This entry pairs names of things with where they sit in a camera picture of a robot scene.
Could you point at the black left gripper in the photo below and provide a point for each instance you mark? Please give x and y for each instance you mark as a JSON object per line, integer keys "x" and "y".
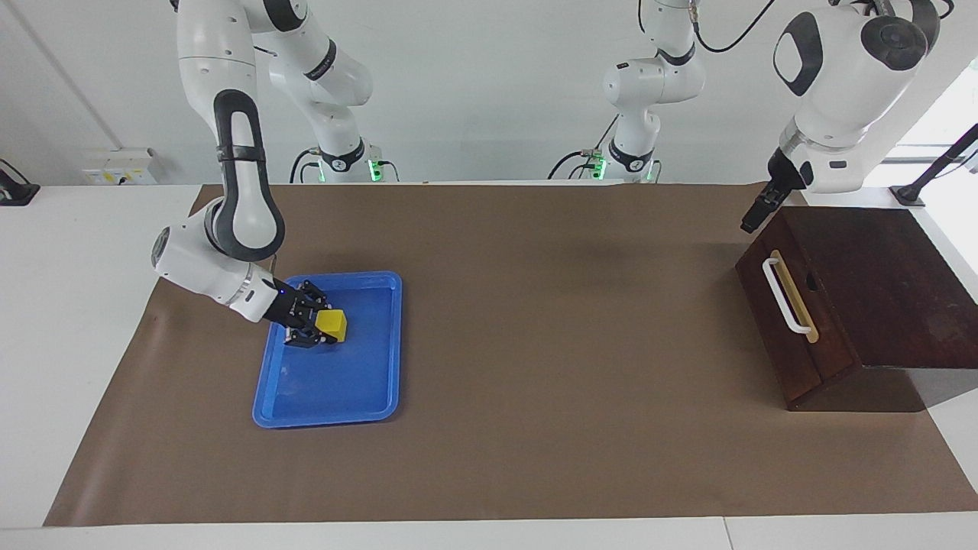
{"x": 783, "y": 174}

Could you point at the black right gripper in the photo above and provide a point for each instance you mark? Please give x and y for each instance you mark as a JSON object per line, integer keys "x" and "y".
{"x": 292, "y": 309}

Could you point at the yellow cube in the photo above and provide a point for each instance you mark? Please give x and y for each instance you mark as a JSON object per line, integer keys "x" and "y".
{"x": 332, "y": 325}

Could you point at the black stand arm with base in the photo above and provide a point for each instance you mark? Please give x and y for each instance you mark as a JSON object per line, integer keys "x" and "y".
{"x": 936, "y": 164}

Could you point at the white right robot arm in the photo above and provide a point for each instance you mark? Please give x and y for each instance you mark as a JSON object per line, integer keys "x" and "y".
{"x": 244, "y": 198}

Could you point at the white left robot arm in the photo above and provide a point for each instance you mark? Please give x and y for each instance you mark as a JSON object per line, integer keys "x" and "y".
{"x": 840, "y": 76}

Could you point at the dark wooden drawer cabinet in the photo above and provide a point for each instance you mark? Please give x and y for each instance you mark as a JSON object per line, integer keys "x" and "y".
{"x": 901, "y": 290}

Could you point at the blue plastic tray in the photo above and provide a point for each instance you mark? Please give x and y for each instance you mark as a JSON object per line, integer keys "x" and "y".
{"x": 359, "y": 382}

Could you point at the brown table mat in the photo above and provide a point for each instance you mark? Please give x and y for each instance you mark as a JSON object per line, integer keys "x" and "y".
{"x": 535, "y": 382}

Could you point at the white wall outlet box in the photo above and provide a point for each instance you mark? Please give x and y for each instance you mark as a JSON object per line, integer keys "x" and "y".
{"x": 118, "y": 168}

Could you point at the black table clamp mount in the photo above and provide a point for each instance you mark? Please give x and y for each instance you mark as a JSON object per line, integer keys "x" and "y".
{"x": 14, "y": 191}

